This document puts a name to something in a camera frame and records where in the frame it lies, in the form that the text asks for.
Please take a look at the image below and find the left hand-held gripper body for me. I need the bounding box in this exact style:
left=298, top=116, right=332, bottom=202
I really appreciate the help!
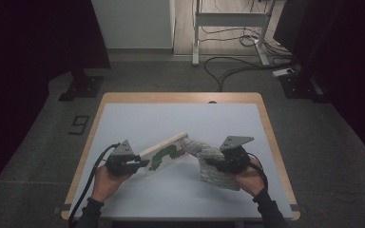
left=106, top=139, right=142, bottom=178

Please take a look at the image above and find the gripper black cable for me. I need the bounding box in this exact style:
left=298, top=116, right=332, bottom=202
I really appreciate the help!
left=246, top=152, right=270, bottom=191
left=67, top=142, right=122, bottom=227

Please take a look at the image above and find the dark curtain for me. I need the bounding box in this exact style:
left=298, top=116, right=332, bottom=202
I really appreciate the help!
left=0, top=0, right=112, bottom=203
left=293, top=0, right=365, bottom=172

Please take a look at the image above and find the pale blue table mat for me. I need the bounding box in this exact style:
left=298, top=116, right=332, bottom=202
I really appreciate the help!
left=67, top=103, right=294, bottom=220

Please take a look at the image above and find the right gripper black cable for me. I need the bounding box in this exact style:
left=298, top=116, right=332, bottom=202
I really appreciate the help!
left=246, top=152, right=270, bottom=191

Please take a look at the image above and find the grey fluffy cloth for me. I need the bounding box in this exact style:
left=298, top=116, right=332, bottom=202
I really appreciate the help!
left=182, top=138, right=241, bottom=192

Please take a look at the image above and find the white metal desk frame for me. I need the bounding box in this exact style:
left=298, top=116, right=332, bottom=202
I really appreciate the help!
left=191, top=0, right=277, bottom=67

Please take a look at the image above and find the black stand base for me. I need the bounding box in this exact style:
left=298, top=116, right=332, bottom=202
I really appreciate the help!
left=58, top=75, right=105, bottom=103
left=279, top=74, right=326, bottom=104

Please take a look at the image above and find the white cabinet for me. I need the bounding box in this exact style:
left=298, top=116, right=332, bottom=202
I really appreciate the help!
left=90, top=0, right=176, bottom=50

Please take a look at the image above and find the black looped floor cable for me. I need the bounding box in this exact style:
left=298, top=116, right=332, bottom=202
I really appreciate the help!
left=203, top=56, right=296, bottom=93

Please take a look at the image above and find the person's left hand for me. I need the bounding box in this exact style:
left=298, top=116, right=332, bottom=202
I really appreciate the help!
left=91, top=164, right=131, bottom=203

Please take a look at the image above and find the white power strip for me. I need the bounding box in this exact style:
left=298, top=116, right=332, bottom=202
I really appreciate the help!
left=272, top=67, right=296, bottom=78

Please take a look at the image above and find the tangle of floor cables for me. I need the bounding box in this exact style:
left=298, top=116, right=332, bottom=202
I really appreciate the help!
left=199, top=25, right=294, bottom=60

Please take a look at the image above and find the person's right hand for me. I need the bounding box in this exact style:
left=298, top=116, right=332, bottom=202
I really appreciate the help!
left=231, top=158, right=265, bottom=198

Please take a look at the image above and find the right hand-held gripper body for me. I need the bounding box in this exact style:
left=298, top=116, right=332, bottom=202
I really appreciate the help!
left=217, top=136, right=255, bottom=174

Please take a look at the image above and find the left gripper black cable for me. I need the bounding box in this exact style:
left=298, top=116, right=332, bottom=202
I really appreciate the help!
left=67, top=142, right=122, bottom=227

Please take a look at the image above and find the white caterpillar picture book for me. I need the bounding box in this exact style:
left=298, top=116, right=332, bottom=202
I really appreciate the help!
left=138, top=132, right=189, bottom=176

